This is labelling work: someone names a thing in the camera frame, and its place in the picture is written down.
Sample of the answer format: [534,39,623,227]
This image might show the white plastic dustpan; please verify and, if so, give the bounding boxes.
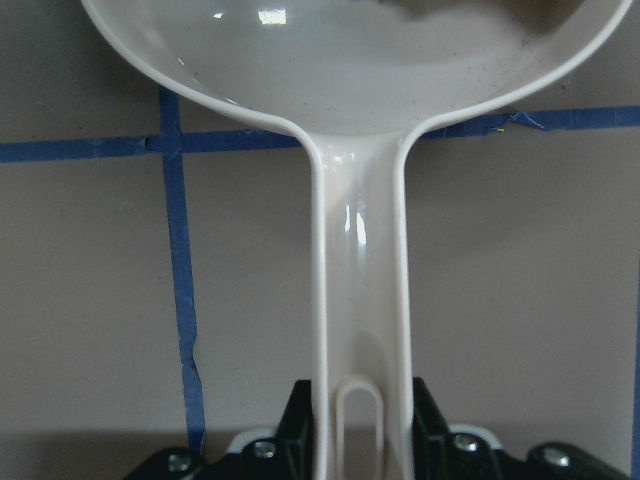
[84,1,630,479]

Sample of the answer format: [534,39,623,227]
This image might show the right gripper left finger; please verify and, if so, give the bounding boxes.
[241,380,314,480]

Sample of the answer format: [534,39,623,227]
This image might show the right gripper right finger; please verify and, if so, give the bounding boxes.
[412,377,504,480]

